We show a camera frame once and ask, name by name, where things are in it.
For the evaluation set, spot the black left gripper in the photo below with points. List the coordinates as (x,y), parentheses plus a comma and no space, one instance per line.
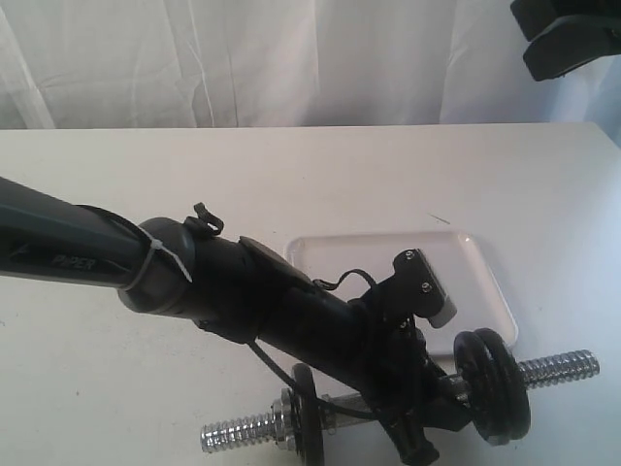
(402,388)

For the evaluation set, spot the white zip tie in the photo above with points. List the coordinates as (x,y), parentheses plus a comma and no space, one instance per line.
(156,250)

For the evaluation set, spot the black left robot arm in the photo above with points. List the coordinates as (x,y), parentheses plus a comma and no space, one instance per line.
(242,291)

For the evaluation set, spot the white plastic tray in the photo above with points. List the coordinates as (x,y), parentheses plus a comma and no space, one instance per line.
(455,258)

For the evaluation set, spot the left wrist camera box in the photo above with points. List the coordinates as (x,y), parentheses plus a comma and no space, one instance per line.
(415,290)

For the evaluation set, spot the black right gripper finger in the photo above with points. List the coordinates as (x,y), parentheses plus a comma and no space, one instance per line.
(533,16)
(569,43)

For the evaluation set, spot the black weight plate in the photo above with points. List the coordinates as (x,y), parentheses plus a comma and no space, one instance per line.
(511,387)

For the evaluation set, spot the chrome spinlock collar nut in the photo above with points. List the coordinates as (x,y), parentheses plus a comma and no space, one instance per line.
(283,422)

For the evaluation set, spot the chrome dumbbell bar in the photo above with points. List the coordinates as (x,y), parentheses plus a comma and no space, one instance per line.
(565,367)

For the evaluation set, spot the black plate bar end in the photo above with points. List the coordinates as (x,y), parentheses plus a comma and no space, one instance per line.
(308,426)
(471,358)

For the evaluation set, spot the white curtain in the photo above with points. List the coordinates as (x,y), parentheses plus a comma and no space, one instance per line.
(127,64)

